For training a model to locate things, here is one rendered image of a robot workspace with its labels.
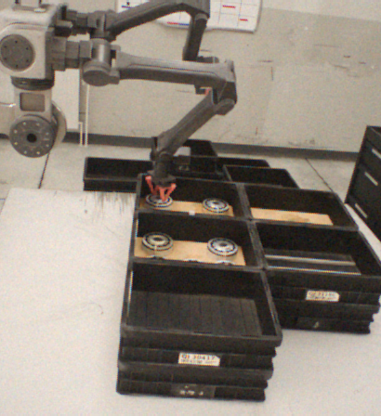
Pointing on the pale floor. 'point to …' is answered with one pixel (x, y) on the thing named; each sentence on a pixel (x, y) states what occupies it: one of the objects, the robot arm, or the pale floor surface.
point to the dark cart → (377, 186)
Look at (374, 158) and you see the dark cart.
